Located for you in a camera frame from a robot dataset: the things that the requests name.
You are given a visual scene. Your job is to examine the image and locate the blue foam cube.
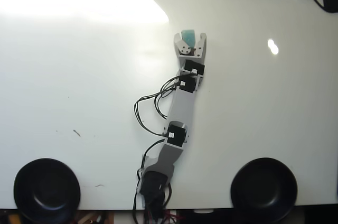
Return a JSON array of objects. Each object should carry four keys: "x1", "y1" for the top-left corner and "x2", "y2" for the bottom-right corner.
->
[{"x1": 181, "y1": 29, "x2": 197, "y2": 48}]

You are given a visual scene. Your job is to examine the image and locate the black round bowl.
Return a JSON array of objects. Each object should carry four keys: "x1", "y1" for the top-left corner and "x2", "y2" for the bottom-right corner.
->
[
  {"x1": 230, "y1": 157, "x2": 298, "y2": 223},
  {"x1": 13, "y1": 157, "x2": 81, "y2": 224}
]

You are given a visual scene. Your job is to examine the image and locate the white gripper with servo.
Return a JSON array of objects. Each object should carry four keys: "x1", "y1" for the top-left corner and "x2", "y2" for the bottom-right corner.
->
[{"x1": 173, "y1": 32, "x2": 208, "y2": 63}]

